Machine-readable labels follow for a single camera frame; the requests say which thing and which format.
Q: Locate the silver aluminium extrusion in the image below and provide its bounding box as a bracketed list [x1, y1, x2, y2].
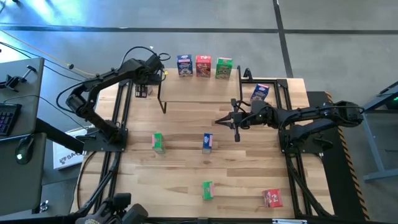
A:
[272, 218, 308, 224]

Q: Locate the wooden shelf with black legs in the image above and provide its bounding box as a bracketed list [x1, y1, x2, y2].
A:
[157, 67, 244, 114]

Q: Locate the black aluminium rig frame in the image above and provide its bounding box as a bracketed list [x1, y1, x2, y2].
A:
[70, 76, 335, 218]

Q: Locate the black floor cable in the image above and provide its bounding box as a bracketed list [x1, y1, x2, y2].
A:
[0, 41, 103, 86]

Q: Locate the grey desk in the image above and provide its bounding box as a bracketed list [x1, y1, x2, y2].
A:
[0, 57, 48, 216]

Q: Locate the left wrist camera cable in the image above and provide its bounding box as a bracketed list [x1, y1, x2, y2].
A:
[118, 45, 172, 71]

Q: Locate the white box beside table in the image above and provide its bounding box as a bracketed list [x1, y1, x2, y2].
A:
[52, 126, 96, 170]

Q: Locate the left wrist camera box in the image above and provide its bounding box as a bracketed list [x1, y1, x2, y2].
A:
[146, 53, 165, 71]

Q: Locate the black desk clamp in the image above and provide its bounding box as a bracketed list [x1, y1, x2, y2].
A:
[0, 64, 37, 93]

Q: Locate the black hazard-striped floor mat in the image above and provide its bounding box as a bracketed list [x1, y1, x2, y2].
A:
[307, 91, 371, 222]

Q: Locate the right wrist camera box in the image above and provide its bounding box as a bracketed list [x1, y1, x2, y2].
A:
[250, 99, 272, 116]

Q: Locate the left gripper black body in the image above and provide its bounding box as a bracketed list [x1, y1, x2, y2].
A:
[134, 67, 163, 86]

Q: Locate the grey metal table frame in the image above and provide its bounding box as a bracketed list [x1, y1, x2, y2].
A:
[341, 80, 398, 183]

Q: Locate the yellow floor cable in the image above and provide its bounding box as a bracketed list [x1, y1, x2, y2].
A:
[0, 29, 105, 78]

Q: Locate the blue Frosted Flakes cereal box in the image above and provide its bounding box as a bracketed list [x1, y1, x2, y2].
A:
[250, 83, 271, 103]
[201, 133, 215, 155]
[176, 54, 194, 78]

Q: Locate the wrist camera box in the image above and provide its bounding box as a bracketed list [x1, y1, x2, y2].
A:
[146, 53, 165, 71]
[250, 99, 272, 116]

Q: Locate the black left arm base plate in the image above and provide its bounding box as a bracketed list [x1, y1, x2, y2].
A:
[75, 127, 129, 153]

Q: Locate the black computer mouse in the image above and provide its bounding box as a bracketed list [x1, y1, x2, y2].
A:
[14, 136, 35, 165]

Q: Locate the black keyboard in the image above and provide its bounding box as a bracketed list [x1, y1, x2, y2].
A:
[0, 102, 22, 137]

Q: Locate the green Apple Jacks cereal box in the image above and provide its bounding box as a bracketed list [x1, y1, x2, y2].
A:
[215, 57, 234, 80]
[201, 180, 215, 201]
[151, 133, 167, 154]

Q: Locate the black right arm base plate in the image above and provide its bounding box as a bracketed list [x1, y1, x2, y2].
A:
[278, 128, 334, 155]

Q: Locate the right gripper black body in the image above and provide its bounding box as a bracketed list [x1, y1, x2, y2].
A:
[235, 109, 265, 131]

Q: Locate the black metal beam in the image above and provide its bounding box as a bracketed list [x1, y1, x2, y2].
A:
[34, 118, 85, 154]

